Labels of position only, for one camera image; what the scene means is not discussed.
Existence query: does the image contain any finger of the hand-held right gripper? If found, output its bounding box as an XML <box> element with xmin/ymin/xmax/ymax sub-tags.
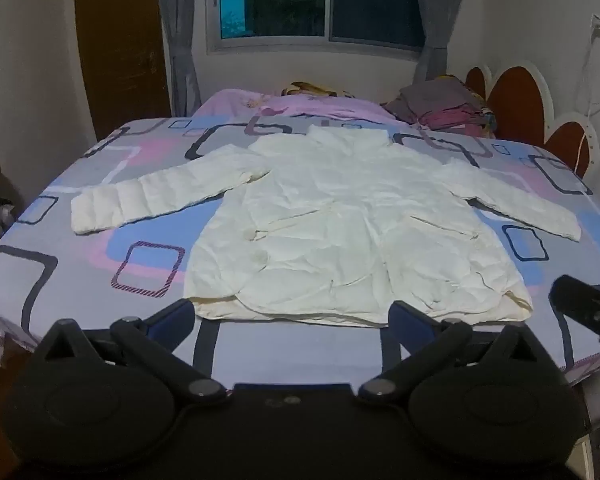
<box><xmin>551</xmin><ymin>274</ymin><xmax>600</xmax><ymax>376</ymax></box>

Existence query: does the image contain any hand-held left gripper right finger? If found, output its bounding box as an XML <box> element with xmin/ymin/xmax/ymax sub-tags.
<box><xmin>357</xmin><ymin>300</ymin><xmax>556</xmax><ymax>403</ymax></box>

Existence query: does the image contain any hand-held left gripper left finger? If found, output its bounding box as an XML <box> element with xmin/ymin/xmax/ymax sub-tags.
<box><xmin>34</xmin><ymin>298</ymin><xmax>227</xmax><ymax>403</ymax></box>

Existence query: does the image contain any white puffer jacket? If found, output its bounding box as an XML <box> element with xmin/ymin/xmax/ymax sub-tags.
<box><xmin>71</xmin><ymin>125</ymin><xmax>582</xmax><ymax>330</ymax></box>

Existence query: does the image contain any stack of folded clothes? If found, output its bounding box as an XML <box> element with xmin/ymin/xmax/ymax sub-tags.
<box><xmin>382</xmin><ymin>74</ymin><xmax>496</xmax><ymax>138</ymax></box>

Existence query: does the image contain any bed with patterned sheet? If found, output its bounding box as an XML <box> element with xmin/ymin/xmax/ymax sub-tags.
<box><xmin>0</xmin><ymin>89</ymin><xmax>600</xmax><ymax>386</ymax></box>

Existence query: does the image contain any flower-shaped headboard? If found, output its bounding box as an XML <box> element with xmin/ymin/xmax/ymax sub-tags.
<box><xmin>464</xmin><ymin>60</ymin><xmax>600</xmax><ymax>178</ymax></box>

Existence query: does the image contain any pink pillow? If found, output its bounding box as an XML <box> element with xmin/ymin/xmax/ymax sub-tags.
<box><xmin>192</xmin><ymin>89</ymin><xmax>398</xmax><ymax>126</ymax></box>

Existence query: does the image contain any grey curtain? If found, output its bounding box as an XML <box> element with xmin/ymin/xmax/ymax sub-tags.
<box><xmin>411</xmin><ymin>0</ymin><xmax>463</xmax><ymax>81</ymax></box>
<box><xmin>155</xmin><ymin>0</ymin><xmax>203</xmax><ymax>116</ymax></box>

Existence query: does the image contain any brown wooden door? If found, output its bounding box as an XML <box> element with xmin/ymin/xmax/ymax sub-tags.
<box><xmin>74</xmin><ymin>0</ymin><xmax>173</xmax><ymax>141</ymax></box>

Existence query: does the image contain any sliding glass window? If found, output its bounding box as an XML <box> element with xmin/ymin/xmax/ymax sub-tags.
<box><xmin>207</xmin><ymin>0</ymin><xmax>428</xmax><ymax>53</ymax></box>

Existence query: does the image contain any white charging cable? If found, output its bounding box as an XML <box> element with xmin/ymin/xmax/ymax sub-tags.
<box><xmin>572</xmin><ymin>30</ymin><xmax>600</xmax><ymax>171</ymax></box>

